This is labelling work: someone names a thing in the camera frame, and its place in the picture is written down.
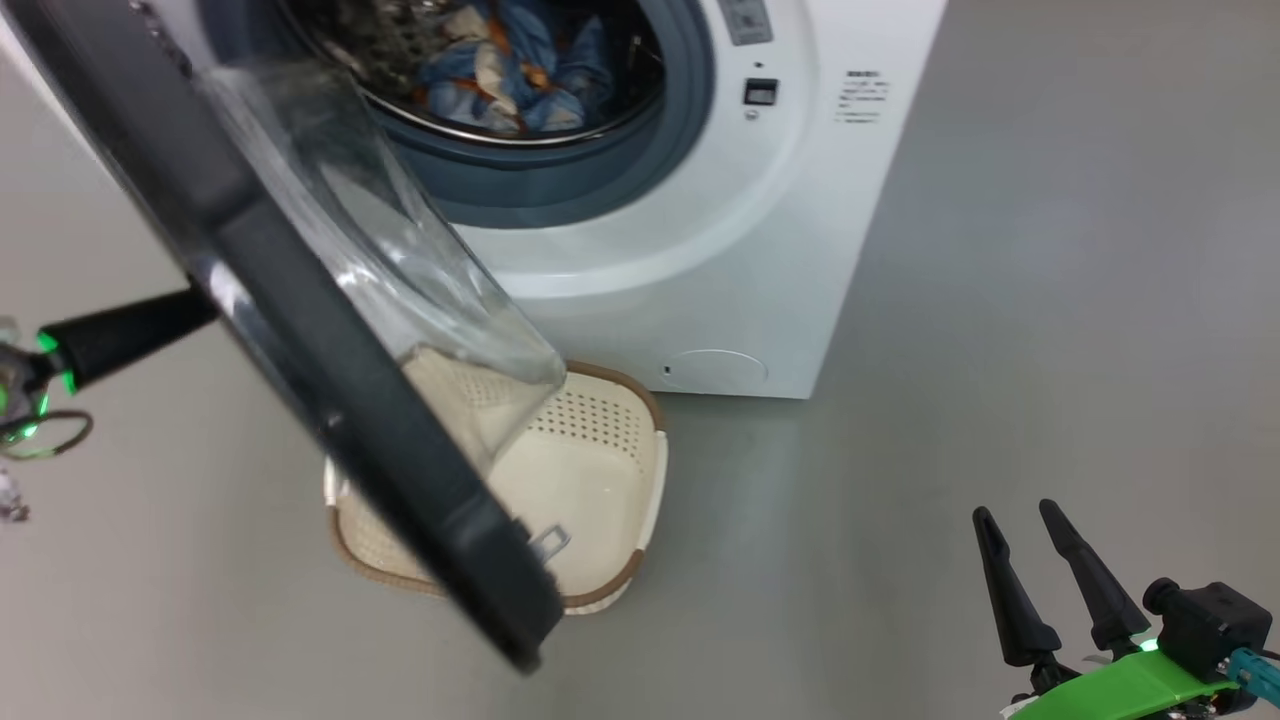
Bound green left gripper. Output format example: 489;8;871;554
0;285;220;448

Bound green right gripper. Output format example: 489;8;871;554
972;498;1241;720

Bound dark grey glass washer door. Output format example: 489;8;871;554
0;0;569;673

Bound blue garment with orange print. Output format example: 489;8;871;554
520;5;613;133
415;0;536;136

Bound blue-grey rubber door gasket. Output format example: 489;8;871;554
195;0;716;231

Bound cream perforated laundry basket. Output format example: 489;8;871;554
322;345;669;616

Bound white front-load washing machine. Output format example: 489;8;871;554
0;0;949;401

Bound stainless steel washer drum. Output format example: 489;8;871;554
285;0;669;149

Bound round white filter cover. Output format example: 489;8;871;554
663;348;769;394

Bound grey warning sticker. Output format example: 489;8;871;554
717;0;774;47

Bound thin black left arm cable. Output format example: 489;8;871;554
0;408;95;462

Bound teal cable connector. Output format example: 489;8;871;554
1228;648;1280;701

